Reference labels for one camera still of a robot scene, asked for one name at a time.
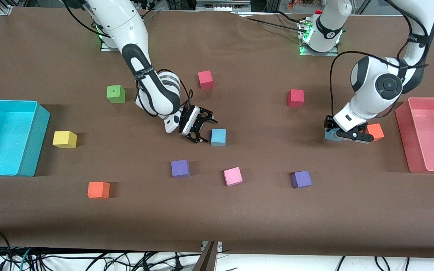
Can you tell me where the orange red background object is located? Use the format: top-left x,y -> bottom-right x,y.
288,0 -> 315,10

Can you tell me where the black base cable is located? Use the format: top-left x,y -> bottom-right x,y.
234,11 -> 308,31
141,8 -> 161,24

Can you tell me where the teal plastic bin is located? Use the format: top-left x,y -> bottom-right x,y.
0,99 -> 50,177

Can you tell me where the dark camera post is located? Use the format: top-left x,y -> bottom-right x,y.
193,242 -> 218,271

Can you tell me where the grey background device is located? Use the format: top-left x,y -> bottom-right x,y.
196,0 -> 252,12

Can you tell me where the light pink foam block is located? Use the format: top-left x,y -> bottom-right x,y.
223,167 -> 243,187

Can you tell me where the purple foam block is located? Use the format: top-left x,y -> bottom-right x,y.
171,160 -> 190,178
291,171 -> 312,189

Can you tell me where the yellow foam block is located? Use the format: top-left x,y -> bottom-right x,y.
52,131 -> 78,149

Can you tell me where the brown table cloth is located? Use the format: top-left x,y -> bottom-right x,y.
0,7 -> 434,260

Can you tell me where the teal floor cable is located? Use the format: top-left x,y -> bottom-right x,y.
19,248 -> 34,271

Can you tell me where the light blue foam block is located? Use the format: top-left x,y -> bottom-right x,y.
324,127 -> 344,143
211,128 -> 227,147

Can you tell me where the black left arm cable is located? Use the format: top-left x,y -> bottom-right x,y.
329,0 -> 434,125

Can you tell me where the orange foam block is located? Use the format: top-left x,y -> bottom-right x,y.
366,123 -> 385,142
87,181 -> 110,199

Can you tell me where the green foam block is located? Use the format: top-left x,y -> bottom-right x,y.
106,85 -> 126,104

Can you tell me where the red foam block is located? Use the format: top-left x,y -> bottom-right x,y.
287,89 -> 305,108
197,70 -> 214,90

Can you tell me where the pink plastic bin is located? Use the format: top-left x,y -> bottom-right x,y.
395,97 -> 434,174

